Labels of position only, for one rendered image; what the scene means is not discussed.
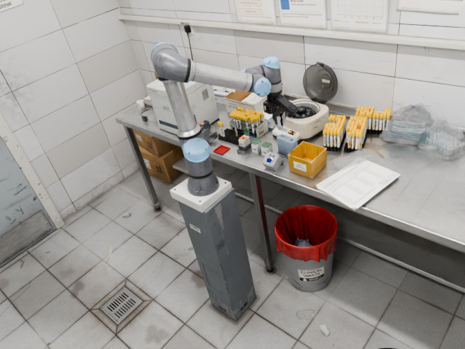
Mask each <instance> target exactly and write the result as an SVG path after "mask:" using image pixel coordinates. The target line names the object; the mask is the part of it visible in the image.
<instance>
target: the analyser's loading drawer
mask: <svg viewBox="0 0 465 349"><path fill-rule="evenodd" d="M201 131H202V134H203V137H204V139H205V140H207V141H209V142H210V143H211V142H213V141H214V140H215V139H216V138H218V135H217V131H216V132H214V133H212V132H210V130H209V128H208V129H204V128H203V126H202V127H201Z"/></svg>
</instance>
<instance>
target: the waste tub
mask: <svg viewBox="0 0 465 349"><path fill-rule="evenodd" d="M288 158H289V172H293V173H295V174H297V175H301V176H303V177H306V178H309V179H313V178H314V177H315V176H316V175H317V174H318V173H319V172H320V171H321V170H322V169H323V168H324V167H325V166H326V165H327V148H325V147H321V146H319V145H314V144H312V143H308V142H304V141H303V142H301V144H299V145H298V146H297V147H296V148H295V149H294V150H292V151H291V152H290V153H289V154H288Z"/></svg>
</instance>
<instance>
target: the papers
mask: <svg viewBox="0 0 465 349"><path fill-rule="evenodd" d="M399 176H400V174H398V173H396V172H393V171H391V170H389V169H387V168H384V167H382V166H380V165H377V164H375V163H372V162H371V161H365V162H363V163H359V164H358V165H355V166H352V167H350V168H346V169H344V170H342V171H341V170H340V171H339V172H337V173H336V174H333V175H332V176H330V177H329V178H327V179H325V180H324V181H322V182H320V183H319V184H317V185H316V186H317V188H318V190H319V191H321V192H323V193H324V194H326V195H328V196H330V197H332V198H333V199H335V200H337V201H338V202H340V203H342V204H344V205H346V206H347V207H349V208H351V209H352V210H354V211H355V210H356V209H357V208H359V207H360V206H362V205H363V204H364V203H365V202H367V201H368V200H369V199H371V198H372V197H373V196H375V195H376V194H377V193H379V192H380V191H381V190H382V189H384V188H385V187H386V186H388V185H389V184H391V183H392V182H393V181H394V180H396V179H397V178H399Z"/></svg>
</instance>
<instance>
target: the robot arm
mask: <svg viewBox="0 0 465 349"><path fill-rule="evenodd" d="M150 57H151V61H152V64H153V67H154V70H155V72H156V75H157V78H158V80H159V81H161V82H162V83H163V85H164V87H165V90H166V93H167V97H168V99H169V102H170V105H171V108H172V111H173V114H174V117H175V120H176V124H177V126H178V129H179V130H178V132H177V136H178V139H179V143H180V146H181V148H182V151H183V155H184V157H185V162H186V166H187V169H188V175H189V176H188V184H187V187H188V192H189V193H190V194H191V195H194V196H197V197H203V196H207V195H211V194H212V193H214V192H216V191H217V190H218V188H219V180H218V178H217V176H216V174H215V173H214V171H213V168H212V159H211V155H210V146H209V145H208V142H207V141H206V140H204V137H203V134H202V131H201V127H200V126H199V125H197V124H196V122H195V119H194V115H193V112H192V108H191V106H190V101H189V99H188V95H187V92H186V90H185V85H184V83H188V82H189V81H192V82H199V83H203V84H210V85H214V86H218V87H225V88H229V89H236V90H240V91H247V92H251V93H255V94H256V95H258V96H260V97H264V96H267V100H265V102H263V106H265V107H266V110H265V108H264V112H265V113H267V114H272V117H273V118H272V119H270V122H271V123H272V124H274V125H275V126H276V127H277V128H278V129H279V130H281V129H282V126H284V123H285V119H286V113H287V112H288V113H289V114H290V115H294V113H296V112H297V110H298V107H296V106H295V105H294V104H293V103H292V102H290V101H289V100H288V99H287V98H285V97H284V96H283V95H282V94H281V93H282V79H281V71H280V68H281V67H280V61H279V58H277V57H273V56H271V57H267V58H264V59H263V63H262V64H261V65H259V66H254V67H251V68H248V69H244V70H241V71H234V70H230V69H225V68H221V67H217V66H210V65H207V64H201V63H197V62H193V61H192V59H190V58H186V57H183V56H181V55H179V53H178V51H177V49H176V47H175V46H173V45H172V44H170V43H167V42H161V43H159V44H157V45H155V47H154V48H153V49H152V52H151V56H150ZM281 125H282V126H281Z"/></svg>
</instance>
